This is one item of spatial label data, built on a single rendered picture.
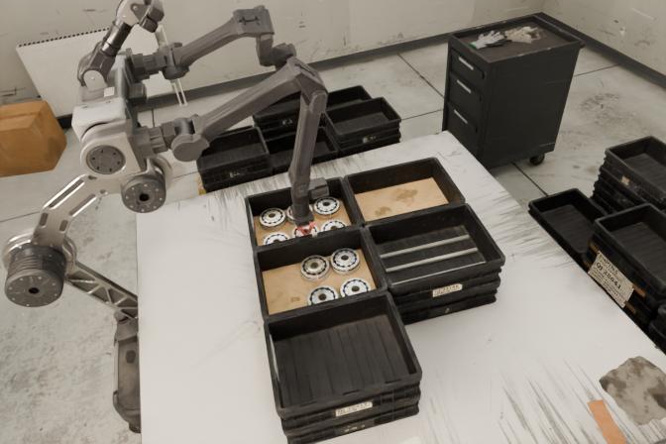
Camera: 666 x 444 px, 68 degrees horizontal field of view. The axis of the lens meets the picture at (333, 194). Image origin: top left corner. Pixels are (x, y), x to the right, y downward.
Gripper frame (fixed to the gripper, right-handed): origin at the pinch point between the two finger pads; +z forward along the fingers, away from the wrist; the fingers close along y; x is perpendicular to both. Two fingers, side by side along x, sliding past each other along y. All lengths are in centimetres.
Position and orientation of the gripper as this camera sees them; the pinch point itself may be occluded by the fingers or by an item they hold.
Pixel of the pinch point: (304, 230)
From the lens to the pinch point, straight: 181.7
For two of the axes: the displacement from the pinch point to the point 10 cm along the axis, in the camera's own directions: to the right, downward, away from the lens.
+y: -3.3, -5.8, 7.4
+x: -9.4, 2.6, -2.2
